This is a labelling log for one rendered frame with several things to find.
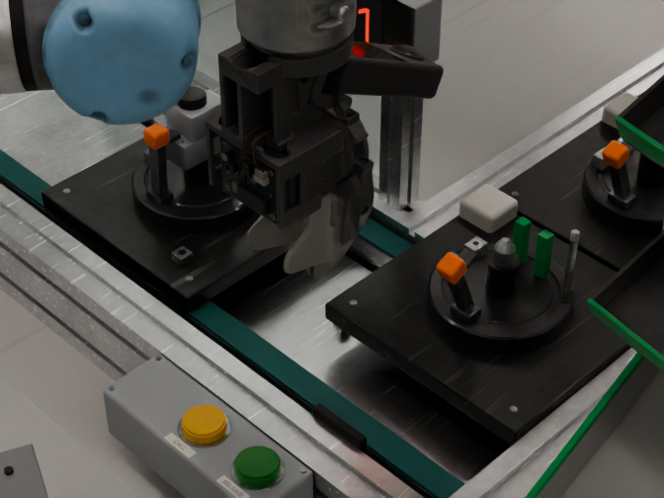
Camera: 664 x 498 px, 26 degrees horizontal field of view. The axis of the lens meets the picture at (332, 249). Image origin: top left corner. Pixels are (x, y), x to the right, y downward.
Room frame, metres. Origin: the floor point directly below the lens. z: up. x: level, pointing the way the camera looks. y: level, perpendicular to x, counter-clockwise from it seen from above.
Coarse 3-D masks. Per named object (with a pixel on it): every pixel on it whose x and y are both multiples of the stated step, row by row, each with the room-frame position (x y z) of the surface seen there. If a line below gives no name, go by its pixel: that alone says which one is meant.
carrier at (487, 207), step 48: (480, 192) 1.18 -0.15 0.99; (432, 240) 1.13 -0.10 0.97; (480, 240) 1.09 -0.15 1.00; (528, 240) 1.07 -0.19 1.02; (576, 240) 1.01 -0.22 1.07; (384, 288) 1.06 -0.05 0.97; (432, 288) 1.03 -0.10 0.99; (480, 288) 1.03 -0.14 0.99; (528, 288) 1.03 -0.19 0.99; (576, 288) 1.06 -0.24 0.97; (384, 336) 0.99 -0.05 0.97; (432, 336) 0.99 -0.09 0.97; (480, 336) 0.97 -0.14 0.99; (528, 336) 0.97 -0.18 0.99; (576, 336) 0.99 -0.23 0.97; (432, 384) 0.93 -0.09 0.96; (480, 384) 0.92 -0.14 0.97; (528, 384) 0.92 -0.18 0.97; (576, 384) 0.93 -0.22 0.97; (528, 432) 0.88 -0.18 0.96
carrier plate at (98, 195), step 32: (128, 160) 1.27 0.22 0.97; (64, 192) 1.21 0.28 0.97; (96, 192) 1.21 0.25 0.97; (128, 192) 1.21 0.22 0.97; (96, 224) 1.16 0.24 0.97; (128, 224) 1.16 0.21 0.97; (128, 256) 1.11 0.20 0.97; (160, 256) 1.11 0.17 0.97; (224, 256) 1.11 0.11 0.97; (256, 256) 1.11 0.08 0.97; (160, 288) 1.07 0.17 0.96; (192, 288) 1.06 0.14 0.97; (224, 288) 1.08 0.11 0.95
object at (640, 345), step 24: (648, 264) 0.81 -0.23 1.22; (600, 288) 0.78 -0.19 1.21; (624, 288) 0.79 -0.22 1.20; (648, 288) 0.79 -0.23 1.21; (600, 312) 0.76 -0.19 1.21; (624, 312) 0.77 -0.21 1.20; (648, 312) 0.77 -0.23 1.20; (624, 336) 0.75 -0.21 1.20; (648, 336) 0.75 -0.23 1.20; (648, 360) 0.73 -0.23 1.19
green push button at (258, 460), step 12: (240, 456) 0.84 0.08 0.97; (252, 456) 0.84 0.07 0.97; (264, 456) 0.84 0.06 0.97; (276, 456) 0.84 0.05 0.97; (240, 468) 0.82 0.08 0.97; (252, 468) 0.82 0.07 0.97; (264, 468) 0.82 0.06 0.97; (276, 468) 0.82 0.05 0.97; (240, 480) 0.82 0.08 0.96; (252, 480) 0.81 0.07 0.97; (264, 480) 0.81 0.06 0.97
